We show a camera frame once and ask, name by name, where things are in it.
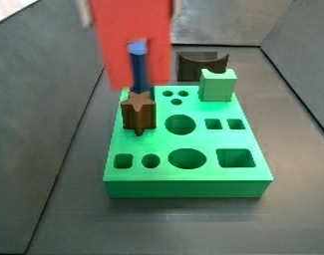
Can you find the green arch-topped block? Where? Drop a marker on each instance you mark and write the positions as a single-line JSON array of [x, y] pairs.
[[216, 86]]

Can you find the black curved regrasp stand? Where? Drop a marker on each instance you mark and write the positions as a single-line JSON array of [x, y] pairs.
[[192, 62]]

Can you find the green fixture block with holes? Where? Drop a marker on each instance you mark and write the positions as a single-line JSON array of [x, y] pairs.
[[200, 153]]

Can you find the blue hexagonal prism peg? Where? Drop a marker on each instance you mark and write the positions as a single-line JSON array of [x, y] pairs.
[[139, 51]]

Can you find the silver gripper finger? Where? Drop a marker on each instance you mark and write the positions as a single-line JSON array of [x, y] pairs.
[[86, 16], [176, 7]]

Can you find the brown star prism peg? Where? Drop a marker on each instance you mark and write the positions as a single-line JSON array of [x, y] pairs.
[[139, 112]]

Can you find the red square-circle forked block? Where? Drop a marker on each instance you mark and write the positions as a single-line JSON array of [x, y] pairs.
[[131, 20]]

